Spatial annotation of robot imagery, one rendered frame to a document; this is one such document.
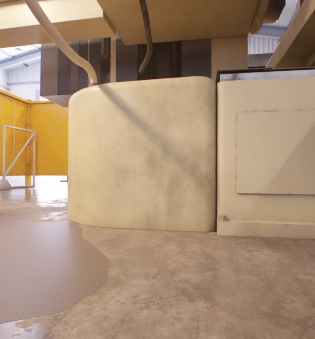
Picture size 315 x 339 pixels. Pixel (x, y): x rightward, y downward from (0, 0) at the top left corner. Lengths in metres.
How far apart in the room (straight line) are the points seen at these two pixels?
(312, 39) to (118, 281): 1.33
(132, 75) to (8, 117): 2.48
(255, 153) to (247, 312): 0.63
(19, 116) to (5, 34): 2.33
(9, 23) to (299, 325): 1.79
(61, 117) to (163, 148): 3.08
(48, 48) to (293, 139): 1.69
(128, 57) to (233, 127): 1.02
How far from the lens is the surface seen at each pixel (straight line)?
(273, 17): 1.59
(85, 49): 1.98
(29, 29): 1.77
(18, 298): 0.57
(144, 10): 1.32
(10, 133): 3.96
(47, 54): 2.10
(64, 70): 1.99
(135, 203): 1.04
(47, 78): 2.04
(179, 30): 1.70
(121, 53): 1.85
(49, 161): 4.01
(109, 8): 1.54
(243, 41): 1.81
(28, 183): 4.17
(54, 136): 4.00
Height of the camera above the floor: 0.23
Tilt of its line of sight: level
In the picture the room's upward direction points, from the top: straight up
